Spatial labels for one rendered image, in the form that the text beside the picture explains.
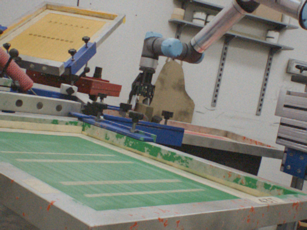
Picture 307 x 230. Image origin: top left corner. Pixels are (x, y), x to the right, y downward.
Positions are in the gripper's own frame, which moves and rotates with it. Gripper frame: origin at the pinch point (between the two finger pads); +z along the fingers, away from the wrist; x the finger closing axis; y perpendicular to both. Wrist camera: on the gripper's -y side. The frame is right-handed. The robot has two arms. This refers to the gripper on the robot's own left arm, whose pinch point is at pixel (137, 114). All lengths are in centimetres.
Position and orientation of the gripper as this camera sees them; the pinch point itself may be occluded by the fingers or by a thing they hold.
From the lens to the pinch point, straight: 188.7
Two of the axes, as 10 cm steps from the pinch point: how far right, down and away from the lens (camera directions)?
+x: 9.4, 1.7, 2.8
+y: 2.7, 1.1, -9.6
